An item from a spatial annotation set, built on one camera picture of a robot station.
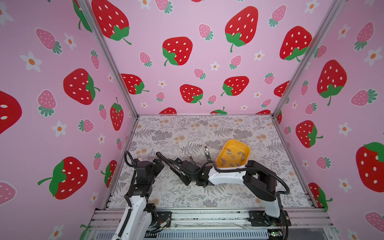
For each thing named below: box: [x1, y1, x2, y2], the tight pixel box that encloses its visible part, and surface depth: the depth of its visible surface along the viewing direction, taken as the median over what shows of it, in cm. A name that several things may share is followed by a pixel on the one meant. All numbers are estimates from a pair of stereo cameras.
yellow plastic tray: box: [216, 139, 251, 168], surface depth 100 cm
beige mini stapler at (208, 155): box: [204, 145, 212, 161], surface depth 99 cm
